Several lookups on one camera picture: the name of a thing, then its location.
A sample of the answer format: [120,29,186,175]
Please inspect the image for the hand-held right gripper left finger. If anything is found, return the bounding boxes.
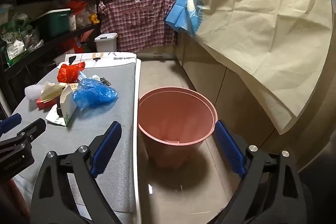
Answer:
[30,121,124,224]

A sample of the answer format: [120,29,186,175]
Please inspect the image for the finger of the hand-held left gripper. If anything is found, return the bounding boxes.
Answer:
[0,118,47,154]
[0,113,22,135]

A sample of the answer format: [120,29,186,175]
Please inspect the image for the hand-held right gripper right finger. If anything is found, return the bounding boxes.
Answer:
[214,120,307,224]

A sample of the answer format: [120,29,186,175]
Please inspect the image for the white plastic bag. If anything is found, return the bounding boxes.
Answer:
[25,84,44,101]

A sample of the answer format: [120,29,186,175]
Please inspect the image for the white green carton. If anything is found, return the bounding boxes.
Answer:
[46,84,79,127]

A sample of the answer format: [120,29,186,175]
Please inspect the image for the cream paper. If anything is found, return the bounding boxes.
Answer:
[41,81,70,103]

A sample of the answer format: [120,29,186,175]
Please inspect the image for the blue plastic bag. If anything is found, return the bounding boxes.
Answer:
[73,78,118,109]

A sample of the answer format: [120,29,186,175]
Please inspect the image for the pink plastic bin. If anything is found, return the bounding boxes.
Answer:
[138,87,218,169]

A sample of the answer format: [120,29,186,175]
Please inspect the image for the red plastic bag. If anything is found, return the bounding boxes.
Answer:
[57,62,86,83]

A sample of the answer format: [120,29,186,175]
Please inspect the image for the grey mat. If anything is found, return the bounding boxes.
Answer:
[8,60,139,214]

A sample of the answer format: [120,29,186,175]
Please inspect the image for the green white packet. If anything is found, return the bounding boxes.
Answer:
[0,26,28,67]

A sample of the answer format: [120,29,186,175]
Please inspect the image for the clear plastic bag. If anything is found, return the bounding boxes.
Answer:
[25,27,45,52]

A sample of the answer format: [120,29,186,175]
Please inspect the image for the red blue packet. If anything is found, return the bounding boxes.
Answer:
[73,36,91,55]

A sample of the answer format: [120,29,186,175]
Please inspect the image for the white lidded bin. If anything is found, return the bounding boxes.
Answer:
[94,33,118,52]

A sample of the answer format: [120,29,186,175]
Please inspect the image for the green storage box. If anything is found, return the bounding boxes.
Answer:
[34,8,71,39]

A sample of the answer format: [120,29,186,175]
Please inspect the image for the clear crumpled plastic bags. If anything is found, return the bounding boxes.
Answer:
[76,5,92,28]

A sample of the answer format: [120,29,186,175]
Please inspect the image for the red bag on shelf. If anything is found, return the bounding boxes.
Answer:
[67,0,87,14]

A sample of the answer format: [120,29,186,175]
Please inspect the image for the cream blue patterned cloth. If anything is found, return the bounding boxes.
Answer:
[165,0,334,135]

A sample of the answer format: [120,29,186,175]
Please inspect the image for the red plaid shirt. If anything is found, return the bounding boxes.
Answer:
[98,0,179,52]

